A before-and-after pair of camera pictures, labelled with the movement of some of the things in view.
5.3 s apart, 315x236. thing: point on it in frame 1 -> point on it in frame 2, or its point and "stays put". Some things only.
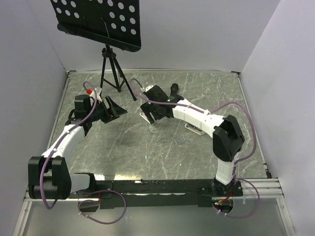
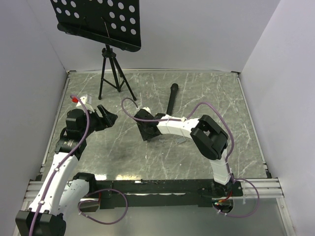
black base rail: x=159 y=193 stays put
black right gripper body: x=148 y=107 -> x=145 y=133
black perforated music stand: x=115 y=23 stays put
